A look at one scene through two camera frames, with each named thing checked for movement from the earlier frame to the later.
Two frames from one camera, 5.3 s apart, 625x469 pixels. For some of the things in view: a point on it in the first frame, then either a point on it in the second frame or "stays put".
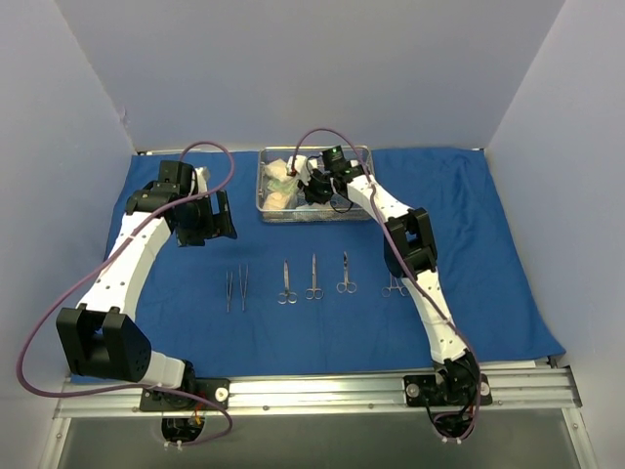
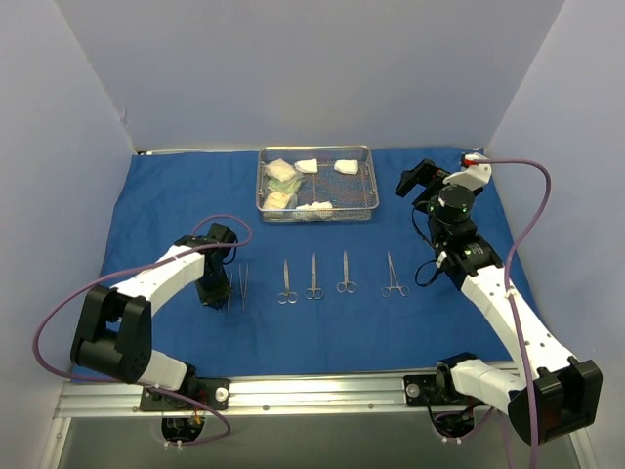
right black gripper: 314,187 to 425,181
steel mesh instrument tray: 310,184 stays put
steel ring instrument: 287,296 stays put
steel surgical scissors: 345,285 stays put
